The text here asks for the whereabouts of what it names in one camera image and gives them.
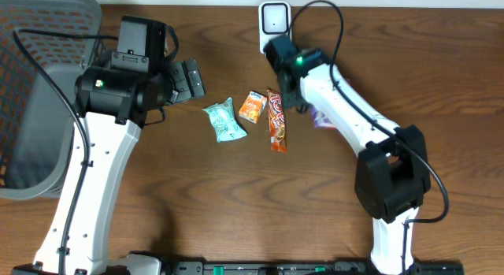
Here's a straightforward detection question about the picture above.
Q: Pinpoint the orange tissue packet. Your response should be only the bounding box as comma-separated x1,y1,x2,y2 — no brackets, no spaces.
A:
239,91,267,124

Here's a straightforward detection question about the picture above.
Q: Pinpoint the mint green wipes packet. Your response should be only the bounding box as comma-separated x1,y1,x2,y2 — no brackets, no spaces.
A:
203,97,247,143

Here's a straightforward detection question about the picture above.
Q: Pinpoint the purple pink floral packet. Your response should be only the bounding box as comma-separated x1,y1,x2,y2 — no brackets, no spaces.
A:
306,80,350,130

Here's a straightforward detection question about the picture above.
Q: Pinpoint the orange red snack bar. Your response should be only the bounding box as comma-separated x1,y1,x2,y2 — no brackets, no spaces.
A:
267,89,287,153

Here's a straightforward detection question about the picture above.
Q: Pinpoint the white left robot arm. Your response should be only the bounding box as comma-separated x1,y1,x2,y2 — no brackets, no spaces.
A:
13,16,205,274

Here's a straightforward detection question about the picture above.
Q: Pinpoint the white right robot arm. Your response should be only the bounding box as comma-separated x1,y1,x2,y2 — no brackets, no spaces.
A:
262,35,431,274

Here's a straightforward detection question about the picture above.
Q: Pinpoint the dark grey plastic basket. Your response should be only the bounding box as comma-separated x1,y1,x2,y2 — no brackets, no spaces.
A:
1,0,106,200

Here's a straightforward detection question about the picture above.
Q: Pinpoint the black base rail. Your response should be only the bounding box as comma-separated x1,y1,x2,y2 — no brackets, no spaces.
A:
170,259,465,275

